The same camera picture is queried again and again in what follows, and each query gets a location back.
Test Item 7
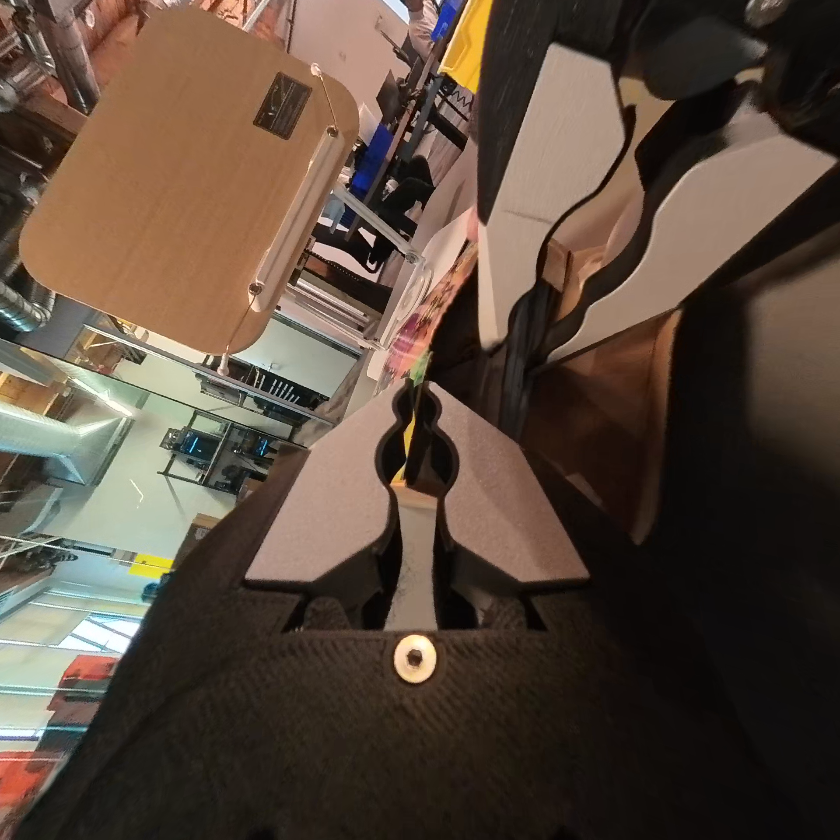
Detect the colourful lego set box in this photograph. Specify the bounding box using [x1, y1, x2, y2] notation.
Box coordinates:
[377, 236, 686, 547]

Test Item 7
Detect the yellow plastic bin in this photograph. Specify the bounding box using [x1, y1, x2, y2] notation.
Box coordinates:
[438, 0, 493, 93]

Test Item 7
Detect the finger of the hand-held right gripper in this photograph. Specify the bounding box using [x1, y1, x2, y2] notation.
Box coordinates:
[545, 108, 840, 367]
[476, 41, 636, 352]

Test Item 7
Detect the silver ventilation duct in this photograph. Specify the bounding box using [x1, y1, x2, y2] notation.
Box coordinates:
[0, 397, 135, 488]

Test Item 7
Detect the corrugated silver duct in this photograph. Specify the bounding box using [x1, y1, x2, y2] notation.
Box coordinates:
[0, 276, 60, 336]

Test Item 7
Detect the red equipment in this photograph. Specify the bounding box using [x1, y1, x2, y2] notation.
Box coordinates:
[0, 653, 120, 785]

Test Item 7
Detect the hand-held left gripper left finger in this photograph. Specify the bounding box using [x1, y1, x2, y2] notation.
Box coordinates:
[244, 384, 414, 592]

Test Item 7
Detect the black office chair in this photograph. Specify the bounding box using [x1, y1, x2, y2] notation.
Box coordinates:
[377, 157, 437, 273]

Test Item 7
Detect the metal shelf rack with printers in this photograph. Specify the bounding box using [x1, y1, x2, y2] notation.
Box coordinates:
[157, 407, 309, 493]

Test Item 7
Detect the wooden board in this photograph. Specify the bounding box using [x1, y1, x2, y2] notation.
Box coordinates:
[18, 7, 362, 376]

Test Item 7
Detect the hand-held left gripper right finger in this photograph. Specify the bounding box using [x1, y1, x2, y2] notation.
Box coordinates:
[420, 382, 590, 599]

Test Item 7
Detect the blue plastic bin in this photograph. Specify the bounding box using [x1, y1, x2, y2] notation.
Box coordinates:
[351, 125, 395, 198]

